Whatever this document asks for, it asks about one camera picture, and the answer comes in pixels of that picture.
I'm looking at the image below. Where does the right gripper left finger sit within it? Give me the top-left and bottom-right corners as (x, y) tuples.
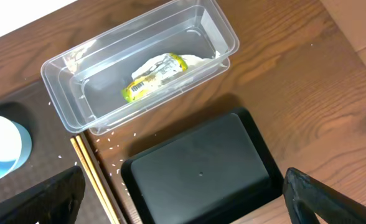
(0, 166), (85, 224)

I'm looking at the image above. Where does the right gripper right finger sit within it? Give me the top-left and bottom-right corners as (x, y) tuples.
(283, 167), (366, 224)

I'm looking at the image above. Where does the light blue saucer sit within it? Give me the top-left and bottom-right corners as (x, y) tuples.
(0, 116), (32, 179)

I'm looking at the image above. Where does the green yellow snack wrapper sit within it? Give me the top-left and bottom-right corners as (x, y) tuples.
(121, 53), (188, 103)

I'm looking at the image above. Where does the clear plastic waste bin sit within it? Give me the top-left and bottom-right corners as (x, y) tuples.
(41, 1), (239, 135)

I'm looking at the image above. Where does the dark brown serving tray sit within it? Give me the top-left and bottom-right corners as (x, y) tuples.
(0, 79), (128, 224)

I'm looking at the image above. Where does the right wooden chopstick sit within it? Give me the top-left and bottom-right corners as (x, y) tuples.
(70, 134), (126, 224)

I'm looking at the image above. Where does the black plastic tray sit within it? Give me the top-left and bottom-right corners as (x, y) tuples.
(121, 108), (284, 224)

